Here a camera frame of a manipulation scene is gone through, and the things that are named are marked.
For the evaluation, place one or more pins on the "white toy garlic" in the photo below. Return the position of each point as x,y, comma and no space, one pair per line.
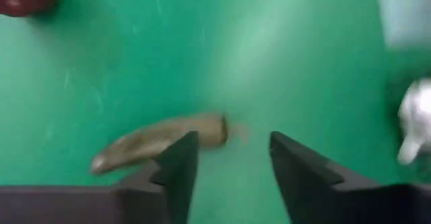
417,116

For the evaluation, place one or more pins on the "brown toy sweet potato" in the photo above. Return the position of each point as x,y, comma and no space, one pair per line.
151,140

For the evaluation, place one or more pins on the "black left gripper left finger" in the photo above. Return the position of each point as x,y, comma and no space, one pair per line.
101,204

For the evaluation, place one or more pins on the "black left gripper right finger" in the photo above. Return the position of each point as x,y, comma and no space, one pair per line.
336,197

